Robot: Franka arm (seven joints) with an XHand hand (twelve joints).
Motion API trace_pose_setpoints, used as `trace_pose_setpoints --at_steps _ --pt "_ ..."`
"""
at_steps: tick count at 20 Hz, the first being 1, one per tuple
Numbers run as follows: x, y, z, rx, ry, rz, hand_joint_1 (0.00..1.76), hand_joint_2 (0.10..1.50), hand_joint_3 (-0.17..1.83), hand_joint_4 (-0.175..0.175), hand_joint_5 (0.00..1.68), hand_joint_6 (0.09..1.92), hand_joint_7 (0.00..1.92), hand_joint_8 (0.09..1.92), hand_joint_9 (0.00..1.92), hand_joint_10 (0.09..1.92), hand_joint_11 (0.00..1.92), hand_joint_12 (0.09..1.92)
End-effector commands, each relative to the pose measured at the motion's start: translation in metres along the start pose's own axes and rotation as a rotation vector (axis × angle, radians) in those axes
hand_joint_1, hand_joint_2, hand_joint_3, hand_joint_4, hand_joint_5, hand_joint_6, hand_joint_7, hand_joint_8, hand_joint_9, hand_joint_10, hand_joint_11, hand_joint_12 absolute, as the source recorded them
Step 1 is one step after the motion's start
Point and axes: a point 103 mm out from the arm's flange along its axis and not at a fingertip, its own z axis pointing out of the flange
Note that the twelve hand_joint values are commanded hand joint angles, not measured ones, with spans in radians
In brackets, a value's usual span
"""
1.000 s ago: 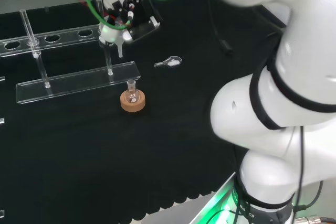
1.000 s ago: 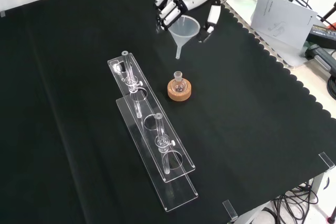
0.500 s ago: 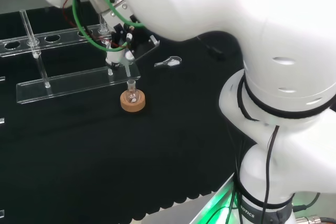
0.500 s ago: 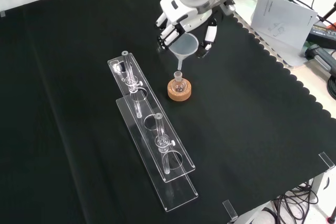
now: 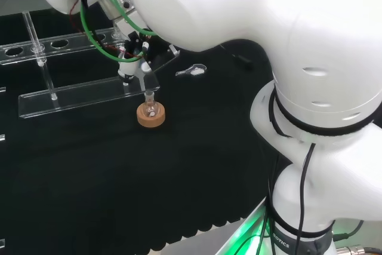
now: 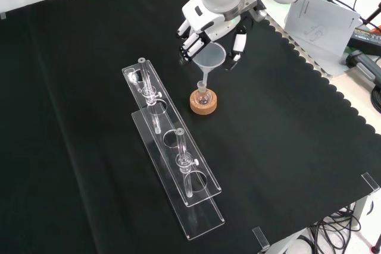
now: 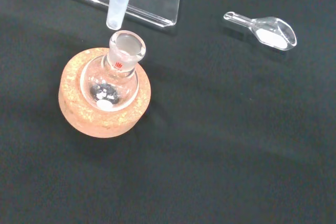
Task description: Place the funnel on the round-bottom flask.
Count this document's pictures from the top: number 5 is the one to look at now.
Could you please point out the clear edge clip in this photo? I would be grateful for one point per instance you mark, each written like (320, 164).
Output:
(2, 89)
(2, 243)
(2, 137)

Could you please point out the black cloth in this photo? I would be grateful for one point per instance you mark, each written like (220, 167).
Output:
(89, 183)

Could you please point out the clear weighing funnel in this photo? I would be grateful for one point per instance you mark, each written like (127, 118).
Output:
(194, 70)

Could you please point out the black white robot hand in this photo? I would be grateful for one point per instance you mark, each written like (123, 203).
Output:
(149, 49)

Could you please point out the clear acrylic funnel stand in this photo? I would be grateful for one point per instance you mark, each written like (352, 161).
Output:
(77, 99)

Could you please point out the clear round-bottom flask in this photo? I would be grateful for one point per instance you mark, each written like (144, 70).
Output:
(149, 108)

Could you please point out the translucent plastic funnel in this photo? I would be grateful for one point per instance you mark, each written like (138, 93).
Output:
(146, 81)

